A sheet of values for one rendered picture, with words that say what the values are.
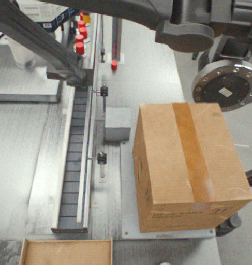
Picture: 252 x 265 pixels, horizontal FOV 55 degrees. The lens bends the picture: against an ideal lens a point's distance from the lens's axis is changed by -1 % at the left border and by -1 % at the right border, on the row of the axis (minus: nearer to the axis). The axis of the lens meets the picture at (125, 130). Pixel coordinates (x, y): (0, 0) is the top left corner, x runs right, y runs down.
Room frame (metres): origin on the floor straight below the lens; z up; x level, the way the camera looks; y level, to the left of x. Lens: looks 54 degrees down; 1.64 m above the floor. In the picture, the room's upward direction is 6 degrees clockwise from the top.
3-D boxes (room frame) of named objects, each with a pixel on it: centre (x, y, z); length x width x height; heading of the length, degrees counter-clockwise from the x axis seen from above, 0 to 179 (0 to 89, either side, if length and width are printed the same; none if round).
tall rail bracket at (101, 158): (0.38, 0.09, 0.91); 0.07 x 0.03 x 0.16; 97
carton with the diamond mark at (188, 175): (0.35, -0.17, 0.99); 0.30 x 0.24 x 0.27; 9
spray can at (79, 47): (0.78, 0.21, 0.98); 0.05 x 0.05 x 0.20
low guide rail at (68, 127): (0.70, 0.24, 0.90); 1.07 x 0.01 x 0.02; 7
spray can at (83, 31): (0.88, 0.22, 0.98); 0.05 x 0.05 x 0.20
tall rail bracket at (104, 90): (0.67, 0.12, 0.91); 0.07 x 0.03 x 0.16; 97
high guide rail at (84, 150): (0.71, 0.16, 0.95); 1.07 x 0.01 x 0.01; 7
